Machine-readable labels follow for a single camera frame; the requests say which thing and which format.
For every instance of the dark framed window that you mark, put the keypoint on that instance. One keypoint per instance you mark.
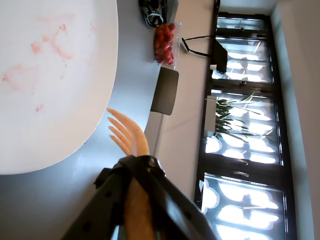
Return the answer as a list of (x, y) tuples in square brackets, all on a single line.
[(250, 165)]

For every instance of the white plant pot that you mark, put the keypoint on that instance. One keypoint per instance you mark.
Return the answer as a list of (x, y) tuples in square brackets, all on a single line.
[(211, 115)]

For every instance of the green leafy plant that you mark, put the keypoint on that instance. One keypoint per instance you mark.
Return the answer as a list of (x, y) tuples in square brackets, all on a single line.
[(232, 120)]

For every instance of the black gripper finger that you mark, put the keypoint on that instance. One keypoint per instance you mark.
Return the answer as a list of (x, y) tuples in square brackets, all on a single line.
[(107, 197), (172, 212)]

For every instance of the grey perforated panel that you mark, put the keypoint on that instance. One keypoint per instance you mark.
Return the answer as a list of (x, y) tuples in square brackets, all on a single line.
[(172, 10)]

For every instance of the large white plate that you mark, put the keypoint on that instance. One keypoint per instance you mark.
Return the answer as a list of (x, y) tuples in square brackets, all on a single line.
[(50, 100)]

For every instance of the clear punnet of strawberries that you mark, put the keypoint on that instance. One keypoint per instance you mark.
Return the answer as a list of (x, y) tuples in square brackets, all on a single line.
[(163, 45)]

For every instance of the light grey chair support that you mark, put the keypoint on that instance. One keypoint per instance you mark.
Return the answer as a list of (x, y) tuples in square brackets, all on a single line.
[(159, 135)]

